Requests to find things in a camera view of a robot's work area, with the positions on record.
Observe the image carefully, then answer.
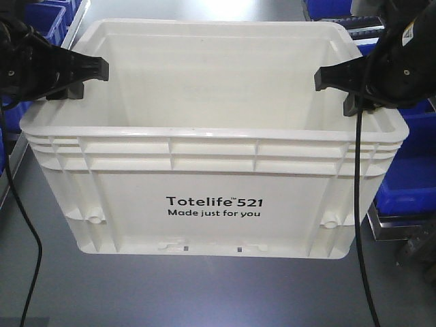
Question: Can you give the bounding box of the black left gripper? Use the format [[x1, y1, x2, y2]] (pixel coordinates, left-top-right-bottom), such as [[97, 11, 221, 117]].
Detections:
[[1, 13, 109, 108]]

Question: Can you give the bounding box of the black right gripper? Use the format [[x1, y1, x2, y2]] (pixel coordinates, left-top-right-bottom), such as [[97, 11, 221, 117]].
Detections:
[[314, 1, 435, 116]]

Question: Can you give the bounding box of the white plastic Totelife tote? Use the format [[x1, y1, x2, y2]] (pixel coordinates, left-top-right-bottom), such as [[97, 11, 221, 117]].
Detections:
[[19, 17, 410, 260]]

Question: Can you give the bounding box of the black right cable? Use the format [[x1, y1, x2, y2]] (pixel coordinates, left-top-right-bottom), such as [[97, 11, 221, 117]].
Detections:
[[352, 20, 381, 327]]

